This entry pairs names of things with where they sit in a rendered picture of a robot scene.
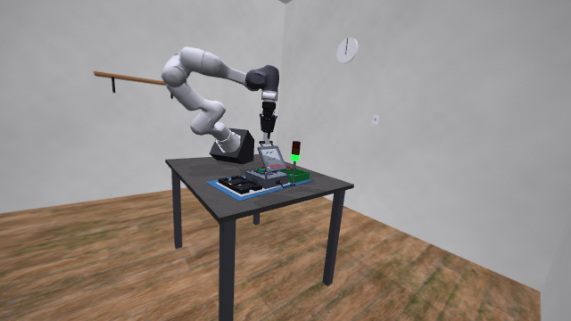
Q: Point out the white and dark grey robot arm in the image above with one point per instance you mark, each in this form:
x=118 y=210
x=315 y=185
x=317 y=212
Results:
x=176 y=71

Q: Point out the green bin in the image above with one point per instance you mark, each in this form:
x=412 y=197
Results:
x=299 y=175

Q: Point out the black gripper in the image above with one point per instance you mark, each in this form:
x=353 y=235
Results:
x=268 y=120

